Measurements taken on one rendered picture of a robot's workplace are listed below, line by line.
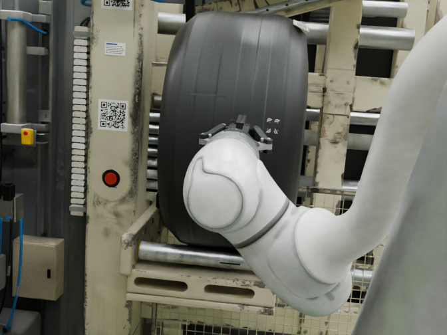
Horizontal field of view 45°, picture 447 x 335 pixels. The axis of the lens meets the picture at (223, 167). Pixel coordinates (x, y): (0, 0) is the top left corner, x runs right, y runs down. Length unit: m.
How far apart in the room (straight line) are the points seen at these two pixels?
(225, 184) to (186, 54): 0.56
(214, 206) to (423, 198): 0.39
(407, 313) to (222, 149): 0.44
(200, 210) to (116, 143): 0.73
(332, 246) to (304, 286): 0.07
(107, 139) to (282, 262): 0.76
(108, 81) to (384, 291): 1.11
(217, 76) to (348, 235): 0.56
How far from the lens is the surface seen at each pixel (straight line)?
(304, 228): 0.71
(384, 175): 0.59
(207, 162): 0.68
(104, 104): 1.37
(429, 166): 0.30
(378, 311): 0.33
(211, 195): 0.65
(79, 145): 1.41
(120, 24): 1.35
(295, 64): 1.17
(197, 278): 1.30
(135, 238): 1.32
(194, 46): 1.18
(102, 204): 1.41
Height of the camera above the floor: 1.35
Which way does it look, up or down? 10 degrees down
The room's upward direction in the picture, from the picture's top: 4 degrees clockwise
